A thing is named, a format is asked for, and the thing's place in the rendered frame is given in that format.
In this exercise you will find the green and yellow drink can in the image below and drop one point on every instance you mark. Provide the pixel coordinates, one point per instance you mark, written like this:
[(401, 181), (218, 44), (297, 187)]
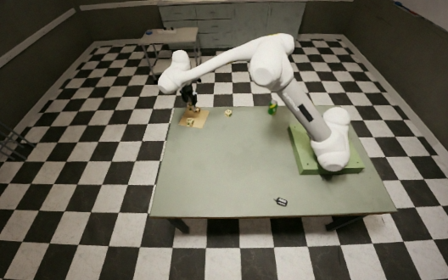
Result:
[(273, 107)]

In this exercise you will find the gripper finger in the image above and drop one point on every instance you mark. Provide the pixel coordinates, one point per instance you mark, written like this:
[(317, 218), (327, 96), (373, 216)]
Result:
[(184, 98), (193, 99)]

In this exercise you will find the tan flat mat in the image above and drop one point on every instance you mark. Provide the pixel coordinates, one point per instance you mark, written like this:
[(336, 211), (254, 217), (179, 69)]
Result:
[(199, 119)]

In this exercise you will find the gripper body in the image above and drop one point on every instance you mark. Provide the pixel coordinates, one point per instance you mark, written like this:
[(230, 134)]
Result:
[(188, 88)]

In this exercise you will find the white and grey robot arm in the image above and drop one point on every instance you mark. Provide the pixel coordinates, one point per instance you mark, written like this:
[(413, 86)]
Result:
[(269, 67)]

